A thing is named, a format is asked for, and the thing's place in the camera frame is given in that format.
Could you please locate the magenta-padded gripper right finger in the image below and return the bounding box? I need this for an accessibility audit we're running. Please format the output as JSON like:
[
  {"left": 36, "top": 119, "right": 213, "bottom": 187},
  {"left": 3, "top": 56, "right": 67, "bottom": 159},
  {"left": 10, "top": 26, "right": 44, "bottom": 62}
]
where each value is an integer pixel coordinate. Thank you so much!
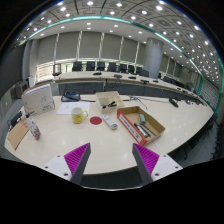
[{"left": 131, "top": 142, "right": 184, "bottom": 186}]

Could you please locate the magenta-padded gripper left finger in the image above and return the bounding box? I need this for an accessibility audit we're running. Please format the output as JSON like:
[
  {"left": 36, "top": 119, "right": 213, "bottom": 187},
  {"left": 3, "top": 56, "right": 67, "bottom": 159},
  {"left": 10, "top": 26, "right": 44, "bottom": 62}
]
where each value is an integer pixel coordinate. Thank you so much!
[{"left": 42, "top": 142, "right": 92, "bottom": 186}]

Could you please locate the black marker pen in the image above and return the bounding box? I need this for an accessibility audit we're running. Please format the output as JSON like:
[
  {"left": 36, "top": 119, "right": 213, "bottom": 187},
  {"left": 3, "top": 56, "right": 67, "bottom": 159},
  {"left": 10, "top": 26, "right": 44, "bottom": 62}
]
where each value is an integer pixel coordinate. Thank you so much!
[
  {"left": 133, "top": 122, "right": 150, "bottom": 139},
  {"left": 141, "top": 123, "right": 157, "bottom": 138}
]

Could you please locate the teal whiteboard eraser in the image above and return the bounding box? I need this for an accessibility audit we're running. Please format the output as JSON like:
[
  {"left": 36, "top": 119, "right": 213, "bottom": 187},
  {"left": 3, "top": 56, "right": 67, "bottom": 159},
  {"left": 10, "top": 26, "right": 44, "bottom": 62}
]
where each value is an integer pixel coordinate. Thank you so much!
[{"left": 138, "top": 113, "right": 147, "bottom": 125}]

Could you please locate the flat round red coaster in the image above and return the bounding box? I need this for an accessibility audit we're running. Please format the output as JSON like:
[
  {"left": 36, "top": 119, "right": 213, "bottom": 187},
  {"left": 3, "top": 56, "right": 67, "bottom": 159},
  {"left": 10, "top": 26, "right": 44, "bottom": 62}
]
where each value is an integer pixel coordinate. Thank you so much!
[{"left": 89, "top": 115, "right": 103, "bottom": 126}]

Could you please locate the white and yellow mug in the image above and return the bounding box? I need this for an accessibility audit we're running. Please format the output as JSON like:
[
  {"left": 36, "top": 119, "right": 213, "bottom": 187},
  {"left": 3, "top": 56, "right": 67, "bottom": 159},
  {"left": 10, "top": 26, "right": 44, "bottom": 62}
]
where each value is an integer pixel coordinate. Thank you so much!
[{"left": 71, "top": 106, "right": 90, "bottom": 125}]

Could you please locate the open cardboard box red label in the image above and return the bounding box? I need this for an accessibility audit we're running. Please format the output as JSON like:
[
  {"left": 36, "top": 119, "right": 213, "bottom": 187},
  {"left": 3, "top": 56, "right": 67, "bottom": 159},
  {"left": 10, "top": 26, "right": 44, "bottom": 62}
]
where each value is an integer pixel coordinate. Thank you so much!
[{"left": 116, "top": 105, "right": 166, "bottom": 147}]

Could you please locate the white remote control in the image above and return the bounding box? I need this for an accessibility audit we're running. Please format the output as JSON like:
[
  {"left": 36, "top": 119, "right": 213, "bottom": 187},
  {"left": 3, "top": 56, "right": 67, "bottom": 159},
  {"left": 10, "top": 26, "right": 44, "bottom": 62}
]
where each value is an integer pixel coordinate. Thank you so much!
[{"left": 101, "top": 114, "right": 119, "bottom": 131}]

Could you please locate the black desk microphone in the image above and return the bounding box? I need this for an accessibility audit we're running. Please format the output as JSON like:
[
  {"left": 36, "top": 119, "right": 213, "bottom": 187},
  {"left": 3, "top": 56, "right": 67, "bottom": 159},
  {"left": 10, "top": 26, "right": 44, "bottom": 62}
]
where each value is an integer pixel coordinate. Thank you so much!
[{"left": 168, "top": 97, "right": 180, "bottom": 108}]

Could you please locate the flat brown cardboard piece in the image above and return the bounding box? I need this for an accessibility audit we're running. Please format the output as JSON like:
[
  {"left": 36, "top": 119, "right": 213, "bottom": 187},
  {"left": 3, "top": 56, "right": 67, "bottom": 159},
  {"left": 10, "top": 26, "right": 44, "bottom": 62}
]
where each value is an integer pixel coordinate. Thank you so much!
[{"left": 6, "top": 116, "right": 31, "bottom": 151}]

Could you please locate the beige divided organizer box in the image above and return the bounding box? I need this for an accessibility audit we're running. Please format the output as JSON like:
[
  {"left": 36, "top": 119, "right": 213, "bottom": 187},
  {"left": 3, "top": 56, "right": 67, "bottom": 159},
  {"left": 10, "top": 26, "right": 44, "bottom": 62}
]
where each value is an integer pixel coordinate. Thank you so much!
[{"left": 95, "top": 90, "right": 125, "bottom": 115}]

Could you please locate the white carton box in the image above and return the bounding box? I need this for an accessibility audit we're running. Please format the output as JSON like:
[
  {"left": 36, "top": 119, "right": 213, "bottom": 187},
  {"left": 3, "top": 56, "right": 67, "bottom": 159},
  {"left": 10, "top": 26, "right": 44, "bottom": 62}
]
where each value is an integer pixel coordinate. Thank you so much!
[{"left": 21, "top": 83, "right": 56, "bottom": 117}]

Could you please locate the long curved conference desk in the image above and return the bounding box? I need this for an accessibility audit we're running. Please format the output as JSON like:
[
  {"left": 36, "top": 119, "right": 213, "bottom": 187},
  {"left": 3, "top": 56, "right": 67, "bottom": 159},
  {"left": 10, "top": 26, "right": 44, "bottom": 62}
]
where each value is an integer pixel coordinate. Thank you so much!
[{"left": 34, "top": 70, "right": 204, "bottom": 99}]

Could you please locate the row of black office chairs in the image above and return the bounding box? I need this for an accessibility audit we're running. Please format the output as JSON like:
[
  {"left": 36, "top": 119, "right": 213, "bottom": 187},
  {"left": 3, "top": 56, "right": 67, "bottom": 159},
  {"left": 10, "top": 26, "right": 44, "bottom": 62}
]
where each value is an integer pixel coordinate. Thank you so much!
[{"left": 71, "top": 60, "right": 151, "bottom": 78}]

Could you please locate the group of ceiling lights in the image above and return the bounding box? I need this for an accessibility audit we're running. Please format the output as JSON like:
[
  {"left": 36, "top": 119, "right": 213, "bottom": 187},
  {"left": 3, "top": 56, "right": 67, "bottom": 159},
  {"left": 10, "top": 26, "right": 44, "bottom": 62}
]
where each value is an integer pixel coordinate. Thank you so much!
[{"left": 19, "top": 0, "right": 221, "bottom": 78}]

